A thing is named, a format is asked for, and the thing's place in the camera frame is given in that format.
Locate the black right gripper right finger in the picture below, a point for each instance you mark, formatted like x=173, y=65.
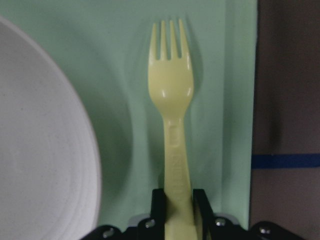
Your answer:
x=204, y=218

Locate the yellow plastic fork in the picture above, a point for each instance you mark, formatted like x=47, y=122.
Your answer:
x=171, y=88

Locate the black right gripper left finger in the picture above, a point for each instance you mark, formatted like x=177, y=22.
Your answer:
x=158, y=214

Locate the white round plate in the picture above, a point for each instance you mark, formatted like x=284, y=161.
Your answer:
x=50, y=172

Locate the light green plastic tray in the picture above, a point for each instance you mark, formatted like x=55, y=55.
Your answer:
x=102, y=46

